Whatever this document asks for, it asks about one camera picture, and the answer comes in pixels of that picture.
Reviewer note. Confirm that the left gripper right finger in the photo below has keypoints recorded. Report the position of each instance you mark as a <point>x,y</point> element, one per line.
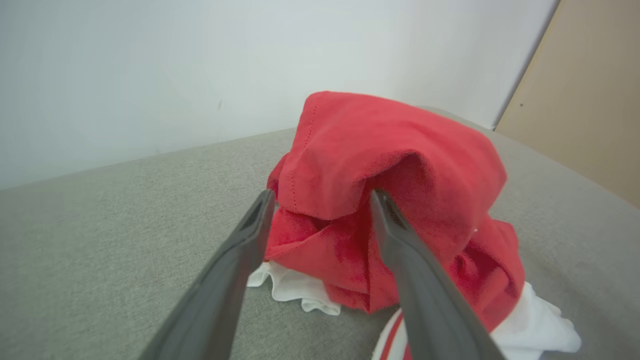
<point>430,300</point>

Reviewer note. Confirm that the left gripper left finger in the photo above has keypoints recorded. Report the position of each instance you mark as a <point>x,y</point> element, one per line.
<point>215,300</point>

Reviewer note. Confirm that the red shirt white sleeves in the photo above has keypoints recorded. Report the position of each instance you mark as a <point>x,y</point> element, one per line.
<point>375,150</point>

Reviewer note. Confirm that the beige wooden panel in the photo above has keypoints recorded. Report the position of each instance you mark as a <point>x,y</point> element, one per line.
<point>590,100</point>

